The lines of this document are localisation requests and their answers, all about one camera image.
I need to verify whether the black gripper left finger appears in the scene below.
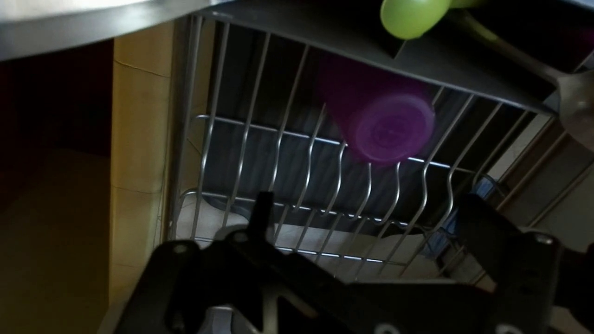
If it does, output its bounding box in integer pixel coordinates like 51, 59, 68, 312
113, 191, 354, 334

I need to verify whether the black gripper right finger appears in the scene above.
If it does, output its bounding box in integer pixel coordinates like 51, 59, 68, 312
454, 191, 594, 334

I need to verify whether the purple plastic cup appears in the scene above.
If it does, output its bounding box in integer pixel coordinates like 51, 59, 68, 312
321, 54, 437, 165

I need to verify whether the white sink basin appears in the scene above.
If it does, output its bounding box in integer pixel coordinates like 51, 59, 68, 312
0, 0, 233, 63

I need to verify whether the green plastic spoon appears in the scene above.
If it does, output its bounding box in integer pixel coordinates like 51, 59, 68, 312
378, 0, 452, 42

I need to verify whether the grey wire dish rack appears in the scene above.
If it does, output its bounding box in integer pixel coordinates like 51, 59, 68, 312
165, 0, 594, 286

